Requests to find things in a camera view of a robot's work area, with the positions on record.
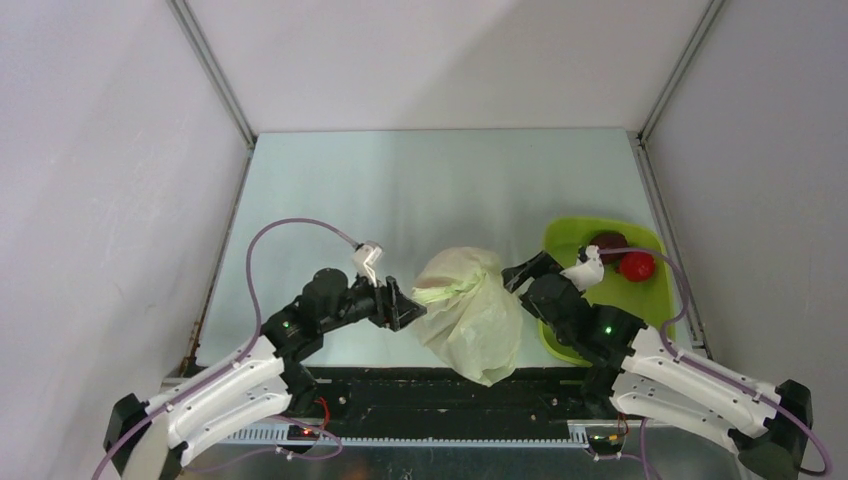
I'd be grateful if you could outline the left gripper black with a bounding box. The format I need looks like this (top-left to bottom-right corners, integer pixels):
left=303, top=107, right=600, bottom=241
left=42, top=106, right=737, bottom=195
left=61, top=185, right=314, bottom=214
left=319, top=264, right=426, bottom=333

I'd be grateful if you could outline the pale green plastic bag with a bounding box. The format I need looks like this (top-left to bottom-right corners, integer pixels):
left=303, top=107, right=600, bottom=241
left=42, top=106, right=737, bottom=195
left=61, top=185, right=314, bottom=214
left=410, top=247, right=523, bottom=387

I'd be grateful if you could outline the red fake fruit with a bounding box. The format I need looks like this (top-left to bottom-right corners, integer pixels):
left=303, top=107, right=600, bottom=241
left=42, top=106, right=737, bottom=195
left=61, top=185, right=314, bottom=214
left=617, top=251, right=656, bottom=283

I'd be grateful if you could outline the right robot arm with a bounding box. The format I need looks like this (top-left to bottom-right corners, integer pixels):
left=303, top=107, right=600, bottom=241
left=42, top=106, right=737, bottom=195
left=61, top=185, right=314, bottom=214
left=501, top=246, right=812, bottom=479

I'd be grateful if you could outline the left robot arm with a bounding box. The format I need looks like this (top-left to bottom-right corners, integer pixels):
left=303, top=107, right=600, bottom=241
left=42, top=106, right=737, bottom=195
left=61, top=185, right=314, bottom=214
left=95, top=268, right=427, bottom=479

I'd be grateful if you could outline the dark brown fake fruit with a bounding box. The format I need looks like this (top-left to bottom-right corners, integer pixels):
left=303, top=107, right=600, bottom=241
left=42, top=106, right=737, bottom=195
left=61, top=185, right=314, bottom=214
left=589, top=231, right=629, bottom=265

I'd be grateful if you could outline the green plastic tray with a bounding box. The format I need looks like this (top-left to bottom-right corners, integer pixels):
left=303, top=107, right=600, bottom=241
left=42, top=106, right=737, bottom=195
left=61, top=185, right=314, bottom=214
left=537, top=217, right=679, bottom=367

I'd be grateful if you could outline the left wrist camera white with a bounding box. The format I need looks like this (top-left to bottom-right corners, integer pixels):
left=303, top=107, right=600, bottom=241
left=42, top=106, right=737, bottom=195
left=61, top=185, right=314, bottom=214
left=351, top=241, right=384, bottom=287

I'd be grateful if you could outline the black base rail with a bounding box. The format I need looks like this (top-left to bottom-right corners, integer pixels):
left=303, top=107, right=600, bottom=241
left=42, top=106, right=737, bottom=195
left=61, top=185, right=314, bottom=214
left=261, top=361, right=647, bottom=446

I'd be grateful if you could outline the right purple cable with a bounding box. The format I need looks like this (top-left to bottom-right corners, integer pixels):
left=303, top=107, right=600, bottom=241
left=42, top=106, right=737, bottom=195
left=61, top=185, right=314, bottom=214
left=596, top=246, right=833, bottom=477

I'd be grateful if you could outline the purple cable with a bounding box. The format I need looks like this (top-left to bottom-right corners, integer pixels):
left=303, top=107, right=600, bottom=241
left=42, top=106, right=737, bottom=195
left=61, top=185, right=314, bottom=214
left=91, top=218, right=359, bottom=480
left=596, top=246, right=833, bottom=477

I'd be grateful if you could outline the right aluminium frame post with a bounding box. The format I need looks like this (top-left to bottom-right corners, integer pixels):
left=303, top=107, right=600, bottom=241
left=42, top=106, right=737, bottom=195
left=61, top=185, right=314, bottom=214
left=638, top=0, right=727, bottom=143

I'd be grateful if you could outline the aluminium frame post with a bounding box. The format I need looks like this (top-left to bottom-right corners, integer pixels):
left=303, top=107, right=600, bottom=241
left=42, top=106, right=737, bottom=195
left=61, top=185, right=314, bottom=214
left=167, top=0, right=258, bottom=150
left=638, top=0, right=727, bottom=143

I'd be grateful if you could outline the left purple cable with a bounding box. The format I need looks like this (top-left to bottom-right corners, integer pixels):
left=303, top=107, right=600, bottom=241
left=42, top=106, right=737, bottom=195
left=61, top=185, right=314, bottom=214
left=91, top=218, right=359, bottom=480

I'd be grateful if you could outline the left aluminium frame post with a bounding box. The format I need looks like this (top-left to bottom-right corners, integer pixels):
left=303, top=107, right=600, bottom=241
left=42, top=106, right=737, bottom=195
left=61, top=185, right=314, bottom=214
left=167, top=0, right=258, bottom=150

